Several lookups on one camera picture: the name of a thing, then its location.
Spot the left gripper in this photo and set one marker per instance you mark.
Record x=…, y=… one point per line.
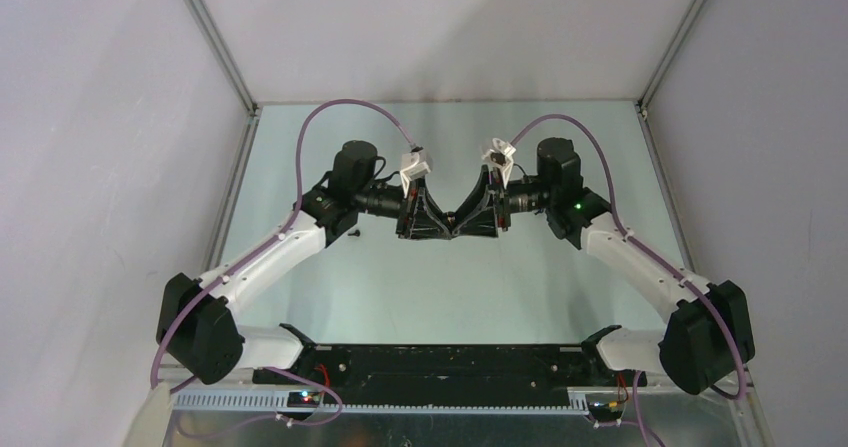
x=420, y=229

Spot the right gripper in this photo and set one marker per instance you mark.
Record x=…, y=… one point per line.
x=484, y=222

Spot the black earbud charging case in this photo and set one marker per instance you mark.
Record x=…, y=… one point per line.
x=451, y=218

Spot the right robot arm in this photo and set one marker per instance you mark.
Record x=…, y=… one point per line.
x=706, y=334

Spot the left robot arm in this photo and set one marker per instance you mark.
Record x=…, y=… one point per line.
x=200, y=318

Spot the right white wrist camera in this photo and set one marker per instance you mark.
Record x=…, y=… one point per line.
x=498, y=155

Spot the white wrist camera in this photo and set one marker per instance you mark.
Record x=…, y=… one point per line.
x=498, y=155
x=414, y=165

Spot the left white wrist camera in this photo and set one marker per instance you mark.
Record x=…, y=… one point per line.
x=414, y=165

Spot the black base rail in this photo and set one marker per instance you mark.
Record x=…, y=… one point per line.
x=456, y=376

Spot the right aluminium frame post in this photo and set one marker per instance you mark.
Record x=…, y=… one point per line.
x=676, y=43

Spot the aluminium frame post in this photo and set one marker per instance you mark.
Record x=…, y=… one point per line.
x=220, y=50
x=676, y=43

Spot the left aluminium frame post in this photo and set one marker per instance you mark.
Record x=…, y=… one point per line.
x=220, y=50

